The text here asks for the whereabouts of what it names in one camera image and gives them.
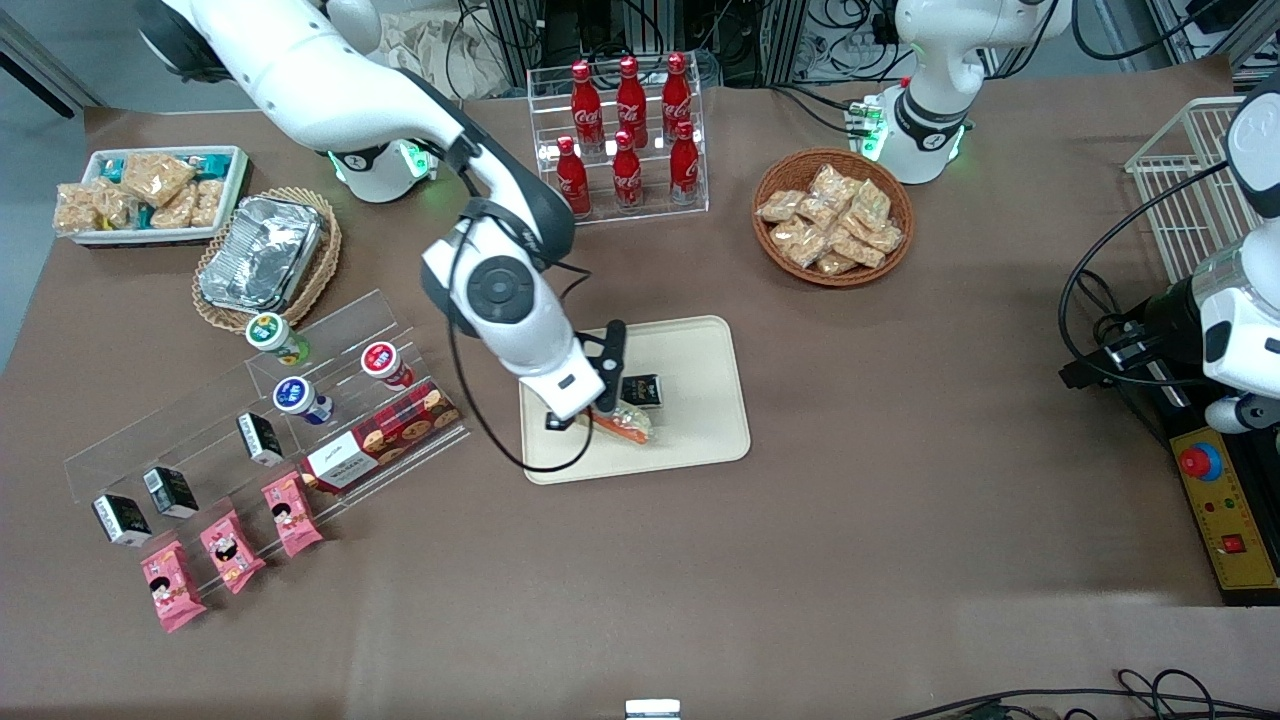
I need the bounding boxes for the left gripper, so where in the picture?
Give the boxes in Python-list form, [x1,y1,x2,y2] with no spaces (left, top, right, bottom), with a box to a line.
[1059,278,1208,391]

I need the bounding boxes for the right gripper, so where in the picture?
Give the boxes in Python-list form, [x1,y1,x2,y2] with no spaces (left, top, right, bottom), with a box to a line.
[517,319,628,432]

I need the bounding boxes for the triangle sandwich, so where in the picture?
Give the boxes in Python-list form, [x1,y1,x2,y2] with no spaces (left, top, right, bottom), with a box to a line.
[574,400,657,447]

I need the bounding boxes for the beige plastic tray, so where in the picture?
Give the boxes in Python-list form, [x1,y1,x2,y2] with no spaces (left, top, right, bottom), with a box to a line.
[517,315,752,486]

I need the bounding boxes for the white rectangular snack tray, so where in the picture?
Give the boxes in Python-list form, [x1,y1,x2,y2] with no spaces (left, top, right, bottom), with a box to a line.
[68,146,251,247]

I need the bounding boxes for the black control box base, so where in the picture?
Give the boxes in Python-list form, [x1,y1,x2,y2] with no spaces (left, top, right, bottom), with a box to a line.
[1128,378,1280,609]

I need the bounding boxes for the clear acrylic bottle rack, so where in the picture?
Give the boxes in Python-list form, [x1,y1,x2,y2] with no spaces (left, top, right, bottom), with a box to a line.
[527,60,710,231]

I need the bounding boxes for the yellow emergency stop box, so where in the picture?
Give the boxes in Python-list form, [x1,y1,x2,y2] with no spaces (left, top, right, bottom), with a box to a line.
[1168,425,1280,593]

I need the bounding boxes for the red cookie box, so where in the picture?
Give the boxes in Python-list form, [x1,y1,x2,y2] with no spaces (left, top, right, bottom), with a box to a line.
[300,380,463,496]

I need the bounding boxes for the red-lid drink bottle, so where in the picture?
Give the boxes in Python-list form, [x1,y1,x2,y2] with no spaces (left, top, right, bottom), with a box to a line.
[360,341,416,392]

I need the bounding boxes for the red cola bottle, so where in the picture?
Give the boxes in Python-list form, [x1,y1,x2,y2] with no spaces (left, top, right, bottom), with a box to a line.
[668,121,702,207]
[571,60,604,151]
[661,52,694,126]
[556,136,592,219]
[616,55,649,136]
[611,130,645,212]

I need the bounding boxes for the round brown wicker basket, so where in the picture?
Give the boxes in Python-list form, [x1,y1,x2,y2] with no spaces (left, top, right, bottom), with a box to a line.
[752,148,915,289]

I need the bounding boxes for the clear acrylic stepped shelf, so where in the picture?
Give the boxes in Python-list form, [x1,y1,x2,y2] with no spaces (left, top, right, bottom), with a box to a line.
[62,289,471,603]

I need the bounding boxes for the blue-lid drink bottle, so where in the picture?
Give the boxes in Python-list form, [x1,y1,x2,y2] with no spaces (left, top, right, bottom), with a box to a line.
[273,376,335,427]

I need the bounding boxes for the oval light wicker basket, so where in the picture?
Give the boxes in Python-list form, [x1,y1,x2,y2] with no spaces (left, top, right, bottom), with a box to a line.
[192,187,343,334]

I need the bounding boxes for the pink snack packet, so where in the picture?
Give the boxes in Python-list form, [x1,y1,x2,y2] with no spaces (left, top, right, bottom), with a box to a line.
[140,540,208,635]
[261,472,325,559]
[199,510,268,596]

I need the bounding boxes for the green-lid drink bottle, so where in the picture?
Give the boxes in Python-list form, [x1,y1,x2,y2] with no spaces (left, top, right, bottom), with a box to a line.
[246,312,312,367]

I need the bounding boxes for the small black white carton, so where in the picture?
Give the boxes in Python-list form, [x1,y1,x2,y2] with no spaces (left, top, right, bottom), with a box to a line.
[92,494,153,548]
[236,412,286,468]
[143,466,200,520]

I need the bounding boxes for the aluminium foil container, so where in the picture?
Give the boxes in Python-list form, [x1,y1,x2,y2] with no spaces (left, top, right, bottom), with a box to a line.
[199,196,324,314]

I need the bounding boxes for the crumpled beige cloth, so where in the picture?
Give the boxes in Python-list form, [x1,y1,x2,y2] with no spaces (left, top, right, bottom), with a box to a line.
[378,10,506,99]

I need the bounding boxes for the large crispy snack packet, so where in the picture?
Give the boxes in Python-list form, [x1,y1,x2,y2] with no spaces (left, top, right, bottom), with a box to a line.
[121,152,197,209]

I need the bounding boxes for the black looped cable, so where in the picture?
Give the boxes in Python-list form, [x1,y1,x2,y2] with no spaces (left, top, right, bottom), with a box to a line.
[1058,160,1237,387]

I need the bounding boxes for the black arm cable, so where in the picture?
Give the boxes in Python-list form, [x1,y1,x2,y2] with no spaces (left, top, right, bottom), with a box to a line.
[446,215,594,474]

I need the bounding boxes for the white wire basket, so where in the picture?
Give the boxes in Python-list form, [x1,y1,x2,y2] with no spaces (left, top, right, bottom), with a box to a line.
[1124,96,1267,287]

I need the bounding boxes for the black floor cables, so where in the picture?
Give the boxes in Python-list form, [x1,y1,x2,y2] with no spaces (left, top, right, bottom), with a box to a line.
[890,668,1280,720]

